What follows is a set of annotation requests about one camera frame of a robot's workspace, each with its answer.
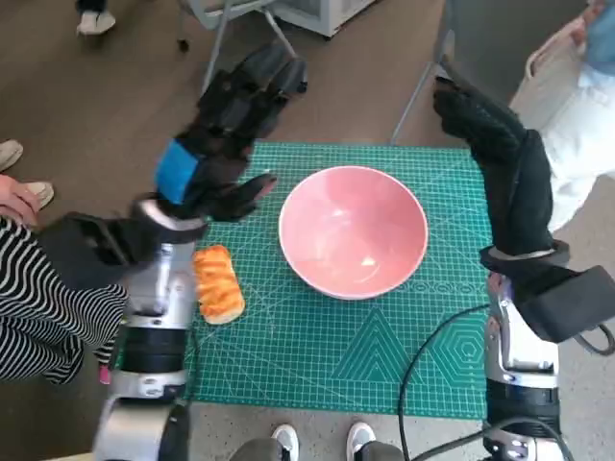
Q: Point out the green cutting mat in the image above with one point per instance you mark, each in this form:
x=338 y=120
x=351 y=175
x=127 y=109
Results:
x=312 y=346

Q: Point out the white shoe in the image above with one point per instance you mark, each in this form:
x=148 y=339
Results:
x=9 y=154
x=41 y=194

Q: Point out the white tote bag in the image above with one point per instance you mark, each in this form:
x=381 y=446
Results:
x=548 y=81

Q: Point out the bare black robot left hand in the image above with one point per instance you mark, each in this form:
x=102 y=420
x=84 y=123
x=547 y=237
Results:
x=216 y=158

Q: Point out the person in striped clothing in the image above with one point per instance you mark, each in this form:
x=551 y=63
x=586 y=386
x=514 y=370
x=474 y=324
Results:
x=38 y=298

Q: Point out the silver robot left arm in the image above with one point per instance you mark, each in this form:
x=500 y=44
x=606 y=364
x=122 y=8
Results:
x=158 y=288

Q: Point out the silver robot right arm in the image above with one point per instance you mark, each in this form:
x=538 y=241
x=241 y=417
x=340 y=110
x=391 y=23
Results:
x=514 y=355

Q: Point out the grey chair with casters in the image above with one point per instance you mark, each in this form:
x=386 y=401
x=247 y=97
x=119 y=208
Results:
x=216 y=43

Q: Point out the dark grey knee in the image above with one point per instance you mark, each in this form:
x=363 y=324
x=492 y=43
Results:
x=386 y=453
x=257 y=451

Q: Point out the black gloved robot right hand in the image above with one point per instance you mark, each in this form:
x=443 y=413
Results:
x=514 y=182

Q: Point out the white sneaker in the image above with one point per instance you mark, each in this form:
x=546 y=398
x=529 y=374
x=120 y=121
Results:
x=285 y=439
x=360 y=439

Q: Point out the person with white shoe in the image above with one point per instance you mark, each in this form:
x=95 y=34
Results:
x=96 y=21

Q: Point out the white appliance cabinet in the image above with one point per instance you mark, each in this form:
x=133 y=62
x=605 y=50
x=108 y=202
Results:
x=327 y=14

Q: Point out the pink bowl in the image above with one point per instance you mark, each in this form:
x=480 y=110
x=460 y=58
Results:
x=353 y=230

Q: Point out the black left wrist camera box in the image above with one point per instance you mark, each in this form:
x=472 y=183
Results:
x=91 y=240

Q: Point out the oblong striped toy bread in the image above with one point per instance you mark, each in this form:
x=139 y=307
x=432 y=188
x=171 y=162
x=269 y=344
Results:
x=218 y=288

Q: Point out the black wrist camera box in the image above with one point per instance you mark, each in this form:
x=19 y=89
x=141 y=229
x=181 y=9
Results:
x=91 y=240
x=567 y=302

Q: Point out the person in white trousers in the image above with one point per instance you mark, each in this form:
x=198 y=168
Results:
x=581 y=144

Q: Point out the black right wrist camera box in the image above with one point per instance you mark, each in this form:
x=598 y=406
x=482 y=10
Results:
x=567 y=302

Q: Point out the grey mesh seat chair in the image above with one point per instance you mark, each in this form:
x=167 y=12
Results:
x=480 y=29

